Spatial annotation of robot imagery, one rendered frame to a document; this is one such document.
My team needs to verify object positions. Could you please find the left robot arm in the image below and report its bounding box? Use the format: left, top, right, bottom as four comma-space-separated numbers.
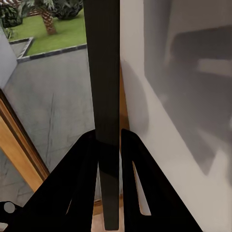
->
0, 201, 22, 232

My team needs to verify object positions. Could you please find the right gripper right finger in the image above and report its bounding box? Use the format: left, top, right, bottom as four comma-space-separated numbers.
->
121, 129, 203, 232

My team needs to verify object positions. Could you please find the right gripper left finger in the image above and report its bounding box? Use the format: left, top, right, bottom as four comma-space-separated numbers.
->
2, 129, 98, 232

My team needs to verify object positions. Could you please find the poster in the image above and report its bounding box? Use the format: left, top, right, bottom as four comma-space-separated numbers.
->
83, 0, 120, 231

